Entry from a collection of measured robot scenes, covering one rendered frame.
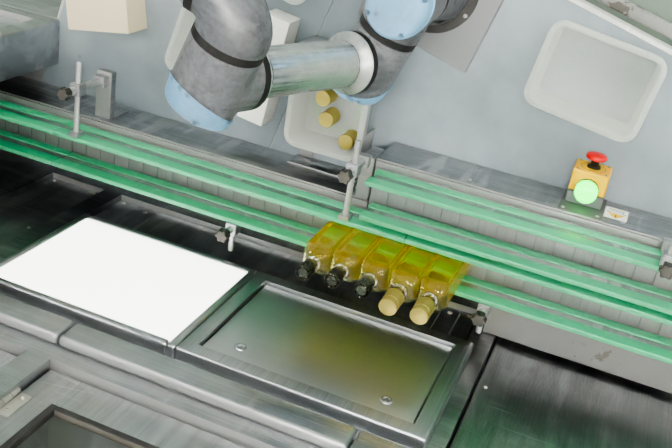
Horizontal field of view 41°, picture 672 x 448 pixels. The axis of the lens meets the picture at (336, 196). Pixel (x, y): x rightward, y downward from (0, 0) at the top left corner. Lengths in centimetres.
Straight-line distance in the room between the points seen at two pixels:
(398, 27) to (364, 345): 59
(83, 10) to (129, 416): 98
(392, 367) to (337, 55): 57
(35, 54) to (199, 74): 93
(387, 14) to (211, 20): 42
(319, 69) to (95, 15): 74
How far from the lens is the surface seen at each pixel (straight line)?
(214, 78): 133
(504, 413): 170
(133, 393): 158
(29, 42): 219
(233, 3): 129
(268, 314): 176
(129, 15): 208
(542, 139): 186
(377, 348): 172
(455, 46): 183
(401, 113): 191
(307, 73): 150
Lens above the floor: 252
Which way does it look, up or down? 61 degrees down
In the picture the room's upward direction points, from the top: 132 degrees counter-clockwise
